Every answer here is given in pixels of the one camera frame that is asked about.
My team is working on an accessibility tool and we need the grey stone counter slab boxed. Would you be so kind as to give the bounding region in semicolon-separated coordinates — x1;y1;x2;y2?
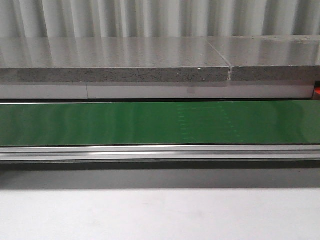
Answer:
0;35;320;83

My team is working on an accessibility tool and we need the green conveyor belt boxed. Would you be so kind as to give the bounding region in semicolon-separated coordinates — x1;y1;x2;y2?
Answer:
0;100;320;170

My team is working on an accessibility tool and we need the red plastic tray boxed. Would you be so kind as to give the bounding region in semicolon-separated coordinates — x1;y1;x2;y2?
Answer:
312;87;320;101

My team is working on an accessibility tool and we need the white corrugated curtain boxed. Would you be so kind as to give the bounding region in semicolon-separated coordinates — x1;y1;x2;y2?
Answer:
0;0;320;38

